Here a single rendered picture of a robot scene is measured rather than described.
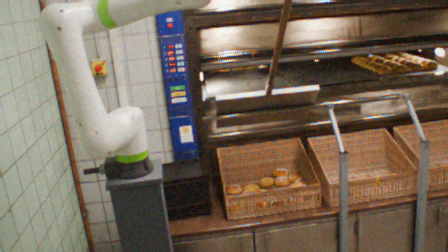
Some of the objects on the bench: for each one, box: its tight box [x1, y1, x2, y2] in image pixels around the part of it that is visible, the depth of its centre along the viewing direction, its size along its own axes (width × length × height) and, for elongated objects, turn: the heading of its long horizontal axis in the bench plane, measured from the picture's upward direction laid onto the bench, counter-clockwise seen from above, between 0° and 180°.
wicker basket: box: [393, 119, 448, 192], centre depth 271 cm, size 49×56×28 cm
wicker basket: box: [216, 138, 321, 221], centre depth 263 cm, size 49×56×28 cm
